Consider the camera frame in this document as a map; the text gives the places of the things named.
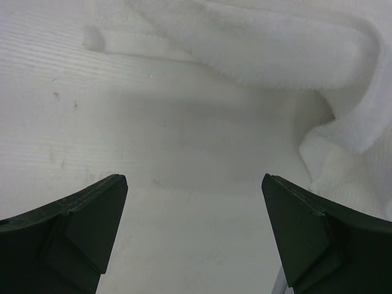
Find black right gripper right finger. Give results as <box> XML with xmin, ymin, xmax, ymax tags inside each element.
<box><xmin>262</xmin><ymin>174</ymin><xmax>391</xmax><ymax>294</ymax></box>

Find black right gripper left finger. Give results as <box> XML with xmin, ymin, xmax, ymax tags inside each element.
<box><xmin>1</xmin><ymin>174</ymin><xmax>127</xmax><ymax>293</ymax></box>

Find white terry towel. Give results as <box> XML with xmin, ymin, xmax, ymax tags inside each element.
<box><xmin>83</xmin><ymin>1</ymin><xmax>391</xmax><ymax>219</ymax></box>

